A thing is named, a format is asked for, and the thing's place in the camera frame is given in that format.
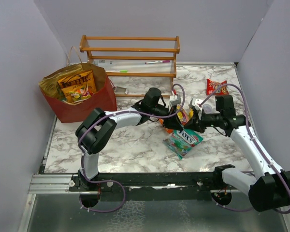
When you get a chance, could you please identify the teal Fox's mint candy bag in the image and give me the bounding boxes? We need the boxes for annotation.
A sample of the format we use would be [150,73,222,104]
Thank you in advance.
[163,130,203,160]

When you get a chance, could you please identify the wooden shelf rack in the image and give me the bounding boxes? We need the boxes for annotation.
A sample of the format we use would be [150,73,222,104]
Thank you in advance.
[79,35,180,87]

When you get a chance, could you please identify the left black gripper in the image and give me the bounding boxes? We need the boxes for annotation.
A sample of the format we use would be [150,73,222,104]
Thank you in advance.
[150,104,184,131]

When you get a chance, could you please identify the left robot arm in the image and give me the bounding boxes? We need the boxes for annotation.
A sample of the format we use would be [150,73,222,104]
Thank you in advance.
[75,87,186,191]

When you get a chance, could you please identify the red paper bag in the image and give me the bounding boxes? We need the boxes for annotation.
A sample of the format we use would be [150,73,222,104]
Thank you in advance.
[39,54,117,123]

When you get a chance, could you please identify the Fox's fruits candy bag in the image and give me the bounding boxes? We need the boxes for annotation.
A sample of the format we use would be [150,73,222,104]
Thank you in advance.
[159,109,190,134]

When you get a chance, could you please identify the yellow M&M's packet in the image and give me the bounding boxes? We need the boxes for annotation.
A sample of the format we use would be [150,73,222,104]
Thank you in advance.
[188,104,195,118]

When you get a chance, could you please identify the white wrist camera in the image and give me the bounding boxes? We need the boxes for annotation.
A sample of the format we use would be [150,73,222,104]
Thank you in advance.
[189,97,203,119]
[169,95,181,107]

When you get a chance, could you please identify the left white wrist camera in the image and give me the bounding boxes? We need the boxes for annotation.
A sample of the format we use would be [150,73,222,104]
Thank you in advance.
[169,95,181,107]

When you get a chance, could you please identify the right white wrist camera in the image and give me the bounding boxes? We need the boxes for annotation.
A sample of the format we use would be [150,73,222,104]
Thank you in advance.
[189,97,203,119]

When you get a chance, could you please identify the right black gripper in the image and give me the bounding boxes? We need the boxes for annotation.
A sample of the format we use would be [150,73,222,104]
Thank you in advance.
[184,108,223,133]

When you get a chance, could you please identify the orange Fox's candy bag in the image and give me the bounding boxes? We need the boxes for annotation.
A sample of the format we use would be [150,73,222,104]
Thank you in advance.
[61,83,93,104]

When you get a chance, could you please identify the small grey cup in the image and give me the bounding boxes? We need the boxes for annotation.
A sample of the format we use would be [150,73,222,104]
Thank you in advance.
[203,104,213,114]

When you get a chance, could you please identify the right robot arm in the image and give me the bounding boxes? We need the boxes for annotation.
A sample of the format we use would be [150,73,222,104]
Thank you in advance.
[184,95,290,212]

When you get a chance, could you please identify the purple marker pen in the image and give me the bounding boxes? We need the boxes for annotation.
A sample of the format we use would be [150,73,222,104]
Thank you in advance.
[145,60,171,64]

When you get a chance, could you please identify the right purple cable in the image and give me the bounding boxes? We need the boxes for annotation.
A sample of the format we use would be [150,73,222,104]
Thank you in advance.
[199,83,290,215]

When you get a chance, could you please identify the gold kettle chips bag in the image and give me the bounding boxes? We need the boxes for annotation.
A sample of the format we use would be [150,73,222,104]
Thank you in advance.
[39,64,83,100]

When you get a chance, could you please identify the small red snack bag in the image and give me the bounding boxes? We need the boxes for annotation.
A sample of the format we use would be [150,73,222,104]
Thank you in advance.
[206,79,229,95]

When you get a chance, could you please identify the small packet behind gripper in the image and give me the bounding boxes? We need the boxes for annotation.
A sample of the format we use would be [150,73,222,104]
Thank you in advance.
[113,86,128,95]

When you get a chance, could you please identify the orange honey dijon chips bag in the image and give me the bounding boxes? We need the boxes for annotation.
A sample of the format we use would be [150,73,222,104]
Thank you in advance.
[58,70,97,95]

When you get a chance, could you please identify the green marker pen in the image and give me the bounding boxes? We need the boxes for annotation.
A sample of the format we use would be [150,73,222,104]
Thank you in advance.
[105,70,128,73]

